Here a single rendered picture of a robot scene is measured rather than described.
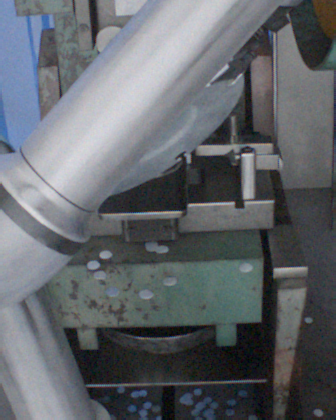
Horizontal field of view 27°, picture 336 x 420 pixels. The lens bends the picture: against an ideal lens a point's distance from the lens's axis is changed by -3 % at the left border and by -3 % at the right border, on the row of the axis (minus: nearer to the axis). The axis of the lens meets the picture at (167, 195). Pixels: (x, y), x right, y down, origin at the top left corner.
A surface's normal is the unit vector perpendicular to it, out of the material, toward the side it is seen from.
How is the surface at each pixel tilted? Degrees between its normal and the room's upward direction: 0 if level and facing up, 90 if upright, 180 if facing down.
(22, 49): 90
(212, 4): 72
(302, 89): 90
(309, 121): 90
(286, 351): 90
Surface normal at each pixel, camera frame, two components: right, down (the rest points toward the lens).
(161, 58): 0.02, 0.19
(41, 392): 0.29, 0.46
